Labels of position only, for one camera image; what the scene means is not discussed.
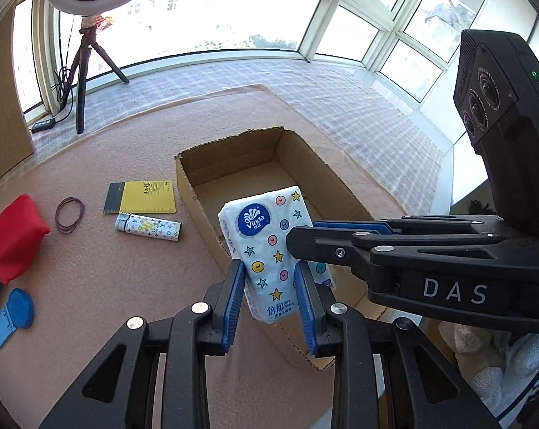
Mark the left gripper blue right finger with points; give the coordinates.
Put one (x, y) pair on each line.
(314, 301)

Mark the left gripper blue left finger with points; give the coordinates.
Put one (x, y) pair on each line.
(225, 300)

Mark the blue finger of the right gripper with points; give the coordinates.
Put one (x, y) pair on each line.
(382, 228)

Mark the Vinda tissue pack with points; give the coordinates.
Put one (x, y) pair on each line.
(255, 230)

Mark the yellow black card package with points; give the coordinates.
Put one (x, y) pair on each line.
(140, 197)

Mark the red cloth pouch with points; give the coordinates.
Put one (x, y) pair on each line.
(22, 230)

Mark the white gloved hand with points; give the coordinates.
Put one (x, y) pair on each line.
(502, 369)

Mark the white patterned tube case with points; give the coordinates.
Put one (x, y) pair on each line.
(151, 227)

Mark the cardboard box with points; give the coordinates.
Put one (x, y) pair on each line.
(245, 193)

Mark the blue round compact mirror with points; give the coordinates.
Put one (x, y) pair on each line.
(17, 313)

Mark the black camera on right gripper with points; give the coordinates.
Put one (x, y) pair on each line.
(496, 94)

